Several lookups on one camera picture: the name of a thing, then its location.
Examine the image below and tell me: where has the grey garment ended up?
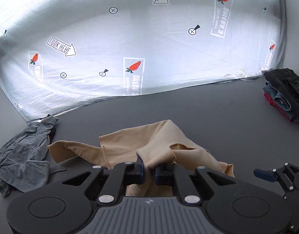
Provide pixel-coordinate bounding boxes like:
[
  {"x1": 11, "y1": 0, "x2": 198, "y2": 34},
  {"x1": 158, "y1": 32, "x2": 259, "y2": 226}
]
[{"x1": 0, "y1": 115, "x2": 66, "y2": 198}]

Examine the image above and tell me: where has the black folded garment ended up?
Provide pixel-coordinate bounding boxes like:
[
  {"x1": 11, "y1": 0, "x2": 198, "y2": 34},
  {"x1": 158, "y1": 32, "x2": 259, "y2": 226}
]
[{"x1": 264, "y1": 68, "x2": 299, "y2": 121}]

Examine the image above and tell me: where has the red folded garment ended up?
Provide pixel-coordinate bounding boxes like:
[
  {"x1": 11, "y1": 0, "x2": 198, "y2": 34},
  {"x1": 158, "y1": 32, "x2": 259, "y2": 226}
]
[{"x1": 264, "y1": 92, "x2": 295, "y2": 122}]

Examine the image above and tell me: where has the blue denim folded garment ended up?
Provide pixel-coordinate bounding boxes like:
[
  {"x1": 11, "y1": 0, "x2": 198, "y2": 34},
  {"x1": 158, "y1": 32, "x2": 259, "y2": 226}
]
[{"x1": 263, "y1": 82, "x2": 295, "y2": 115}]

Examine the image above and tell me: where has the white carrot print sheet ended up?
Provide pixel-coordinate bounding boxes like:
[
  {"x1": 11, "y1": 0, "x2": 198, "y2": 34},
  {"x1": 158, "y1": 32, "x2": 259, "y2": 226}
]
[{"x1": 0, "y1": 0, "x2": 286, "y2": 121}]

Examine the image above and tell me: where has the beige long sleeve shirt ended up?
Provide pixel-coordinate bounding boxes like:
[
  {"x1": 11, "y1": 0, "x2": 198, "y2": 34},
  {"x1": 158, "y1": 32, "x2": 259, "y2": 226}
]
[{"x1": 48, "y1": 120, "x2": 234, "y2": 197}]

